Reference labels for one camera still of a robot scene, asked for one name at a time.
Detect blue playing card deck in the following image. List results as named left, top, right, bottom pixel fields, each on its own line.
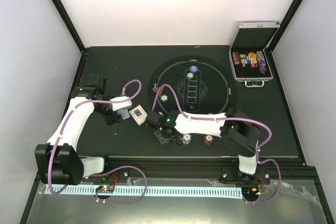
left=117, top=109, right=130, bottom=120

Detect blue orange poker chip stack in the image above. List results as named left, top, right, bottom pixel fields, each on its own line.
left=182, top=134, right=192, bottom=145

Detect white playing card box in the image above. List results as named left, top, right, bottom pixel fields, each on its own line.
left=129, top=105, right=148, bottom=126

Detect green poker chips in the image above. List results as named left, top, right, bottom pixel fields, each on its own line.
left=186, top=72, right=194, bottom=80
left=160, top=94, right=168, bottom=102

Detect purple small blind button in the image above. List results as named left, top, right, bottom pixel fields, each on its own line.
left=189, top=65, right=198, bottom=73

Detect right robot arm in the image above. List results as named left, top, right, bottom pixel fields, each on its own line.
left=145, top=110, right=260, bottom=184

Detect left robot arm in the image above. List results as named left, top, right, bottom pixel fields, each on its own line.
left=34, top=75, right=135, bottom=187

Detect brown poker chip stack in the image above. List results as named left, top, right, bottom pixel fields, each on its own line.
left=204, top=135, right=214, bottom=146

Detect round black poker mat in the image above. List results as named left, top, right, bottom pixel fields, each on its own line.
left=148, top=56, right=237, bottom=114

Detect brown chips row in case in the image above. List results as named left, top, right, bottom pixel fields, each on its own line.
left=232, top=51, right=241, bottom=65

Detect aluminium poker case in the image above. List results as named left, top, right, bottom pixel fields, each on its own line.
left=229, top=21, right=280, bottom=88

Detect yellow button in case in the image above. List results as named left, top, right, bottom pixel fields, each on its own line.
left=248, top=52, right=257, bottom=60

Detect purple chips row in case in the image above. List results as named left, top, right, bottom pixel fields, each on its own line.
left=256, top=51, right=267, bottom=74

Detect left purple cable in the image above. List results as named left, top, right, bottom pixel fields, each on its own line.
left=48, top=79, right=147, bottom=205

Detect purple cable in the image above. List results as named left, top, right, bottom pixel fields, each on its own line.
left=151, top=83, right=282, bottom=206
left=48, top=79, right=147, bottom=205

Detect white slotted cable duct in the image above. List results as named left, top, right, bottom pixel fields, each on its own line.
left=44, top=184, right=244, bottom=200

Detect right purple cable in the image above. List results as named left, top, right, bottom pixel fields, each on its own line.
left=151, top=83, right=282, bottom=206

